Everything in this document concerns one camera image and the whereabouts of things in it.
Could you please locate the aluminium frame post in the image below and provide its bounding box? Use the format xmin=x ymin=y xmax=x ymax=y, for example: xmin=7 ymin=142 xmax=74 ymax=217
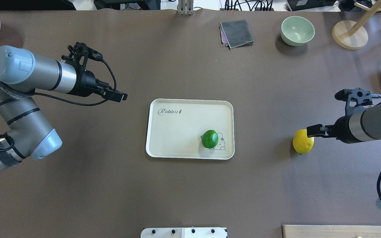
xmin=177 ymin=0 xmax=194 ymax=16

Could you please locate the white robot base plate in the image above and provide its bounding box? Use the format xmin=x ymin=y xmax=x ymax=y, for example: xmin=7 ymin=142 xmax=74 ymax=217
xmin=140 ymin=226 xmax=228 ymax=238

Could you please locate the yellow lemon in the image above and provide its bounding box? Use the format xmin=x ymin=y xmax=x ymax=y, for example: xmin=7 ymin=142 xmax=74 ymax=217
xmin=292 ymin=129 xmax=315 ymax=155

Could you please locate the wooden cutting board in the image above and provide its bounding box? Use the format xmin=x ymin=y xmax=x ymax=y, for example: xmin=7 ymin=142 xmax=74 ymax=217
xmin=282 ymin=225 xmax=381 ymax=238

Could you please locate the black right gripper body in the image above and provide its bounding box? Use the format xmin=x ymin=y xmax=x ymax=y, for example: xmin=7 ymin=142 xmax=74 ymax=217
xmin=329 ymin=116 xmax=355 ymax=144

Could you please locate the green lime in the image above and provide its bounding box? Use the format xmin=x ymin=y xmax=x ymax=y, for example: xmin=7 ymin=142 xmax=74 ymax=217
xmin=200 ymin=130 xmax=219 ymax=149

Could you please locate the wooden mug stand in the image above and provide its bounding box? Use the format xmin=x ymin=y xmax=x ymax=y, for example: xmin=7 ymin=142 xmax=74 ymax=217
xmin=331 ymin=0 xmax=381 ymax=50

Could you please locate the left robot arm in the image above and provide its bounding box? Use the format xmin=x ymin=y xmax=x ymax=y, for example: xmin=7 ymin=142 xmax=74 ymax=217
xmin=0 ymin=42 xmax=128 ymax=172

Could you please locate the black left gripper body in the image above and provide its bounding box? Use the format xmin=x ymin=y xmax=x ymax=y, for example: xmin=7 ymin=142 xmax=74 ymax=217
xmin=68 ymin=70 xmax=99 ymax=97

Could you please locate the grey folded cloth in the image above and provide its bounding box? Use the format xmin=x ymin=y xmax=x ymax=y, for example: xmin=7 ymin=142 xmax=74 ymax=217
xmin=219 ymin=20 xmax=254 ymax=49

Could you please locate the mint green bowl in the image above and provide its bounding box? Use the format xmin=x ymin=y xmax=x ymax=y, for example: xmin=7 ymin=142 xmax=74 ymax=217
xmin=280 ymin=16 xmax=316 ymax=47

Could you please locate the cream rabbit tray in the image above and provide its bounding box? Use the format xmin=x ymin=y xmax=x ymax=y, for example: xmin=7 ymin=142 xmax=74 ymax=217
xmin=146 ymin=99 xmax=235 ymax=160

